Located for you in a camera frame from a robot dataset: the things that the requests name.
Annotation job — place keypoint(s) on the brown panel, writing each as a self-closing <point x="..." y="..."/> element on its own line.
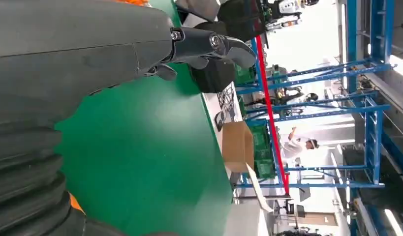
<point x="318" y="220"/>

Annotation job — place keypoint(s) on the red pole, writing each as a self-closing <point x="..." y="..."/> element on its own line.
<point x="273" y="114"/>

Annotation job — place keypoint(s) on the green table mat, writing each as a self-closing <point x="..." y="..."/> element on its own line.
<point x="139" y="146"/>

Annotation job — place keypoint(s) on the white folder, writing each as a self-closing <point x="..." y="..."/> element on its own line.
<point x="258" y="189"/>

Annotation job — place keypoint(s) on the green crate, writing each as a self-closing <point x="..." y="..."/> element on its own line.
<point x="263" y="153"/>
<point x="245" y="75"/>

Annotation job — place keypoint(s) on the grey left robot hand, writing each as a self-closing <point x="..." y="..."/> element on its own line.
<point x="74" y="49"/>

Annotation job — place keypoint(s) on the cardboard box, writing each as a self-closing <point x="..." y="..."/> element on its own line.
<point x="237" y="146"/>

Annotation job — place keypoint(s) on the blue steel column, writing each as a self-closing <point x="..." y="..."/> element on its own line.
<point x="379" y="32"/>

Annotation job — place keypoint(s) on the blue shelving rack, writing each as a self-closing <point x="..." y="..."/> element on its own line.
<point x="372" y="136"/>

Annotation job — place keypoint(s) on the ceiling light strip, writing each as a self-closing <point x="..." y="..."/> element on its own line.
<point x="393" y="223"/>

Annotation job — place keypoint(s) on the black robot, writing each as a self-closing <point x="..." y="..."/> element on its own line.
<point x="291" y="96"/>

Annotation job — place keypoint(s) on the white robot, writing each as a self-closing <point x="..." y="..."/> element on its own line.
<point x="287" y="6"/>

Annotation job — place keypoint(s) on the white table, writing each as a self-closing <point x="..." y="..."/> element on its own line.
<point x="247" y="221"/>

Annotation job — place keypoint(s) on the orange drink bottle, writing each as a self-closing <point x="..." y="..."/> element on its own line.
<point x="74" y="203"/>
<point x="132" y="2"/>

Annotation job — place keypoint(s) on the person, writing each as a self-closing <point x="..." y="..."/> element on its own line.
<point x="292" y="146"/>

